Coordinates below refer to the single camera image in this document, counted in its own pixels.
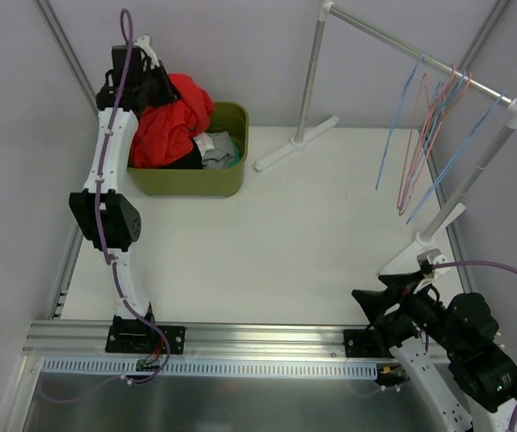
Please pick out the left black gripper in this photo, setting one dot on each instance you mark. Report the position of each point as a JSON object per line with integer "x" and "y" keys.
{"x": 160, "y": 85}

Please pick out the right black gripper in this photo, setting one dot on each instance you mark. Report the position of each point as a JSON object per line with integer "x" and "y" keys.
{"x": 396, "y": 301}

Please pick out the red tank top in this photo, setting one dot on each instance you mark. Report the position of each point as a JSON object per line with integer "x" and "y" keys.
{"x": 164, "y": 133}

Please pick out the white tank top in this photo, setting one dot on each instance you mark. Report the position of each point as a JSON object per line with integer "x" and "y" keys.
{"x": 204, "y": 142}

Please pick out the black tank top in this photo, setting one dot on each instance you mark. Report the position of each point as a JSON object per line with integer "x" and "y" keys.
{"x": 192, "y": 160}

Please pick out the grey tank top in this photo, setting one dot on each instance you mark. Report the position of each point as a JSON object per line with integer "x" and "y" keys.
{"x": 224, "y": 153}

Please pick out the green tank top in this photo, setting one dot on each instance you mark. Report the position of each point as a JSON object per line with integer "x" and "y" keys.
{"x": 239, "y": 153}

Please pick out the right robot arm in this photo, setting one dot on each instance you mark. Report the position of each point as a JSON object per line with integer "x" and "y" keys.
{"x": 484, "y": 373}

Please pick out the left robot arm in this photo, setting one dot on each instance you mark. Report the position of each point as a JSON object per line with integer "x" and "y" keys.
{"x": 105, "y": 216}

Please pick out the olive green plastic basin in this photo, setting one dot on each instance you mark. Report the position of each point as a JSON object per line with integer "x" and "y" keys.
{"x": 228, "y": 116}

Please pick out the white metal clothes rack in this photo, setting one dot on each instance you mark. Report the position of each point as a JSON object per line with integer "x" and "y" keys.
{"x": 453, "y": 207}

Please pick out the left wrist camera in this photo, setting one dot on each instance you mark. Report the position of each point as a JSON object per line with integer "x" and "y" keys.
{"x": 144, "y": 43}

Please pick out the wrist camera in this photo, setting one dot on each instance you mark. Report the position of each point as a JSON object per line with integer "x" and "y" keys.
{"x": 144, "y": 43}
{"x": 427, "y": 261}

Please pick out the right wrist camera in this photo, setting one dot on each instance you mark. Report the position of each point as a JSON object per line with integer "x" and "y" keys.
{"x": 427, "y": 261}

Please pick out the aluminium rail with cable duct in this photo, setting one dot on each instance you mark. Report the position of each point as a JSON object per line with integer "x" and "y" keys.
{"x": 208, "y": 350}

